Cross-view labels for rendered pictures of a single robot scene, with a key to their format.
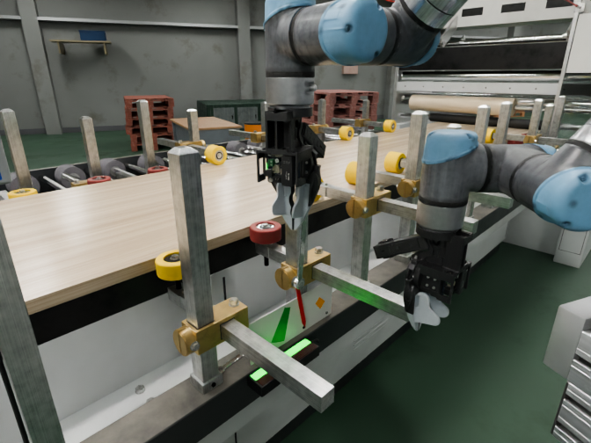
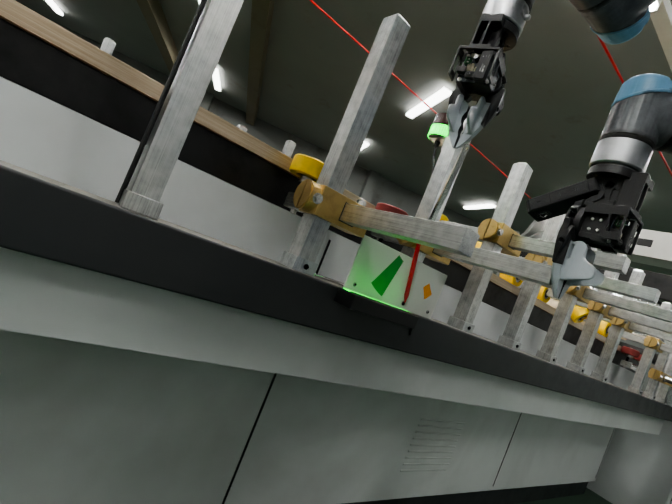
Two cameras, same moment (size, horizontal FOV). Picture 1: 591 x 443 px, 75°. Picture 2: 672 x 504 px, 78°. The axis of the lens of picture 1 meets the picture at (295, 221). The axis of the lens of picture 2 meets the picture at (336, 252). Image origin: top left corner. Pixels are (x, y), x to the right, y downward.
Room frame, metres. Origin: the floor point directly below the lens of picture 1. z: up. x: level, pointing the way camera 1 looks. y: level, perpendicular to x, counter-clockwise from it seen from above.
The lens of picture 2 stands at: (-0.08, 0.03, 0.73)
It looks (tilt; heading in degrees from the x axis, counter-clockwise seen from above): 2 degrees up; 8
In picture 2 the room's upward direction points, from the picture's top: 22 degrees clockwise
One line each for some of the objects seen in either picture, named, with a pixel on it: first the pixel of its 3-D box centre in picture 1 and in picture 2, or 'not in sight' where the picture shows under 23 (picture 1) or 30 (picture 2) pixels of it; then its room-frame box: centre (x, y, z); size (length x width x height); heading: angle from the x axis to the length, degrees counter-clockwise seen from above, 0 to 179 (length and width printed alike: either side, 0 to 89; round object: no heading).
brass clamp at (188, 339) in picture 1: (212, 326); (332, 208); (0.60, 0.16, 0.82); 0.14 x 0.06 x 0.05; 136
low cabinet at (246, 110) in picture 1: (237, 116); not in sight; (9.62, 1.39, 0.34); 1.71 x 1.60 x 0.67; 111
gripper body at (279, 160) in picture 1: (288, 146); (484, 61); (0.62, 0.01, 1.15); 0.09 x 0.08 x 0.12; 156
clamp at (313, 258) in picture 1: (302, 268); (424, 241); (0.79, -0.02, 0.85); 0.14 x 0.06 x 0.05; 136
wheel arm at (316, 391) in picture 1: (236, 335); (357, 218); (0.58, 0.11, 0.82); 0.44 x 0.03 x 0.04; 46
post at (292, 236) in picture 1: (296, 261); (424, 226); (0.77, 0.00, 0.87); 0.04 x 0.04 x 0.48; 46
